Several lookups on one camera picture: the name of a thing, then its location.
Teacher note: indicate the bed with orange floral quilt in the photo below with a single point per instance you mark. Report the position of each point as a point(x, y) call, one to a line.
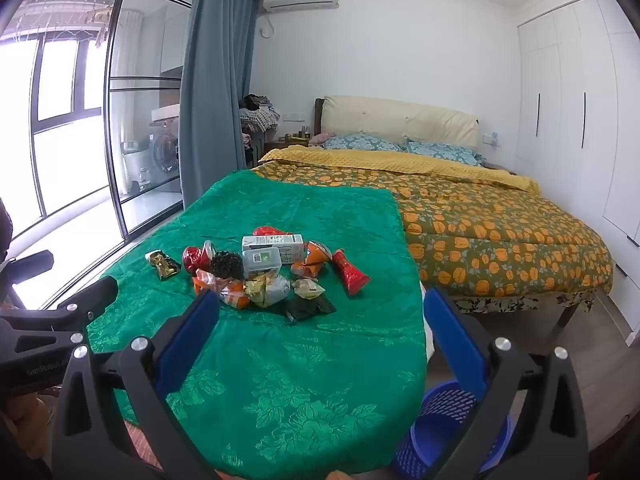
point(567, 312)

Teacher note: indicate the glass sliding door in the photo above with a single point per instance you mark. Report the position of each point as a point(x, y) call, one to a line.
point(145, 35)

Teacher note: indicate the beige headboard cushion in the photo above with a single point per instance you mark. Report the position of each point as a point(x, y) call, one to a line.
point(400, 117)

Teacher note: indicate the pink cloth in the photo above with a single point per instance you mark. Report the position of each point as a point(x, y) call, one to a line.
point(321, 138)

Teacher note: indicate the teal floral pillow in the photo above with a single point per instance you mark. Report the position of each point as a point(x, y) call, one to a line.
point(360, 142)
point(442, 152)

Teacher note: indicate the white wall socket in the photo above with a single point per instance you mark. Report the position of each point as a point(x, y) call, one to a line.
point(491, 140)

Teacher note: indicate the balcony window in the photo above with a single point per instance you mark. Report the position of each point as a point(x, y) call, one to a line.
point(60, 75)

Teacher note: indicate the pile of clothes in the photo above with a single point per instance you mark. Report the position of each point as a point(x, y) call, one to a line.
point(257, 110)

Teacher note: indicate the gold foil wrapper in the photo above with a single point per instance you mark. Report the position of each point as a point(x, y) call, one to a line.
point(267, 290)

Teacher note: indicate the orange print quilt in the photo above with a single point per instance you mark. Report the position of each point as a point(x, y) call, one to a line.
point(500, 230)

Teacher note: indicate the blue plastic waste basket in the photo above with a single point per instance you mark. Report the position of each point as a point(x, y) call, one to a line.
point(440, 435)

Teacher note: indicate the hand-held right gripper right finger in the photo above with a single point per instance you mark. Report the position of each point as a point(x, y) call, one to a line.
point(455, 340)

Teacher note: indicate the white milk carton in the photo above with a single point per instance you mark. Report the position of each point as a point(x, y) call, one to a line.
point(285, 247)

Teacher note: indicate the orange snack packet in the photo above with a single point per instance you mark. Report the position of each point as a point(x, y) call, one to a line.
point(315, 257)

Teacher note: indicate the grey blue curtain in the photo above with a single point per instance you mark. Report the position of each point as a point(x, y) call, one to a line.
point(215, 85)

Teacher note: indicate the gold snack wrapper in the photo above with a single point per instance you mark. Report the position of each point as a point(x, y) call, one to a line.
point(162, 264)

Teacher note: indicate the white wardrobe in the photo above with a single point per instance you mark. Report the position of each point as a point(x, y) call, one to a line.
point(565, 110)

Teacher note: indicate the washing machine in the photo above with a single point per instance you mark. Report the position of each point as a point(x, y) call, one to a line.
point(165, 155)

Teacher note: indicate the black knitted sock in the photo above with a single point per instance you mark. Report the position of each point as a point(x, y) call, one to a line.
point(226, 263)

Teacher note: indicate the red foil wrapper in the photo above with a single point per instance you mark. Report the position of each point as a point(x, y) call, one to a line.
point(267, 231)

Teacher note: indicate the small beige packet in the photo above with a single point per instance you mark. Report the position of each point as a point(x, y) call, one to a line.
point(307, 288)

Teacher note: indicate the leaf print bed skirt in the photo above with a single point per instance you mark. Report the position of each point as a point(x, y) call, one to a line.
point(525, 302)

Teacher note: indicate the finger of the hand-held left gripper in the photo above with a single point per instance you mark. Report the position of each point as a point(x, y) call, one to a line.
point(95, 295)
point(30, 267)

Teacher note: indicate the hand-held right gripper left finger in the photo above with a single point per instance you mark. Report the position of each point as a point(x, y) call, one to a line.
point(187, 340)

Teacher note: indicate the black packet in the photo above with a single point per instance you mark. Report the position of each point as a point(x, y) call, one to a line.
point(310, 308)

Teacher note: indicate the yellow blanket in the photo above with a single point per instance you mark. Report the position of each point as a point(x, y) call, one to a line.
point(380, 162)

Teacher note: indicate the red crushed can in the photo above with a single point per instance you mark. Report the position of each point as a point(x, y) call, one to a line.
point(350, 272)
point(195, 259)

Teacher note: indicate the wooden nightstand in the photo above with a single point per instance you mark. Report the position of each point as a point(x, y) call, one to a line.
point(292, 142)

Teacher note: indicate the orange white wrapper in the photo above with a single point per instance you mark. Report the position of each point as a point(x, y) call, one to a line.
point(235, 296)

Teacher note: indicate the green patterned cloth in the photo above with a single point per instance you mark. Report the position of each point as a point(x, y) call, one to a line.
point(300, 385)

